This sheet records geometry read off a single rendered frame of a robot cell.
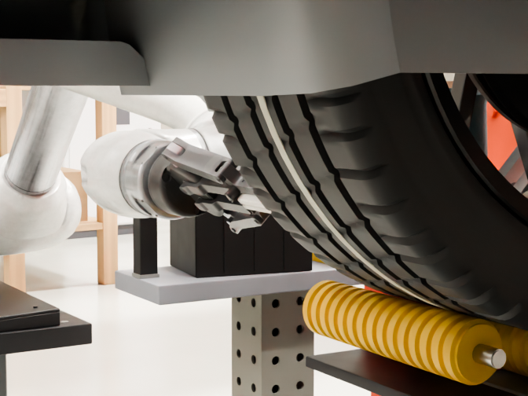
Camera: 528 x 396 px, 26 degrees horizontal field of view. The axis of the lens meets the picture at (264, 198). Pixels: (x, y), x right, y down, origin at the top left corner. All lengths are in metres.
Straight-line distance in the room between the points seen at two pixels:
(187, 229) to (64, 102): 0.38
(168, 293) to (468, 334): 0.79
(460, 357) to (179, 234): 0.90
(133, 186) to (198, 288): 0.47
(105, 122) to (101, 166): 3.01
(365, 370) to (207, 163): 0.26
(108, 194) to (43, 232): 0.96
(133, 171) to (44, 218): 0.99
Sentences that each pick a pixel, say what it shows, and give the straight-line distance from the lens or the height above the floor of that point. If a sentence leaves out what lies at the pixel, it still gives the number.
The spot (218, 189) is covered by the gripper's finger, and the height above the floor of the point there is 0.64.
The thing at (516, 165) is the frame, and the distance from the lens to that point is 1.33.
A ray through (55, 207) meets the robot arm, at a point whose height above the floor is 0.51.
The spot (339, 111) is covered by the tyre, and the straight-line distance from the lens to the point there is 0.84.
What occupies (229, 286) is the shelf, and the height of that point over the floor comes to 0.44.
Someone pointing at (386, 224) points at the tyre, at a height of 0.63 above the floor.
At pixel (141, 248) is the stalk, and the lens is 1.76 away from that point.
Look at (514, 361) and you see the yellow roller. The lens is 1.13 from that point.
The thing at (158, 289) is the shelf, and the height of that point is 0.44.
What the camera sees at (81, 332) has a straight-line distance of 2.19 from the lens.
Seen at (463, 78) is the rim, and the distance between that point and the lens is 1.14.
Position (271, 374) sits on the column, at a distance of 1.86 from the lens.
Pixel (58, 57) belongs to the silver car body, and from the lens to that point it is 0.77.
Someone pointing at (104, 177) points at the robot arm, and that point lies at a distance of 1.34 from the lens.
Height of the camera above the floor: 0.74
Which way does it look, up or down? 5 degrees down
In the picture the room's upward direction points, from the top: straight up
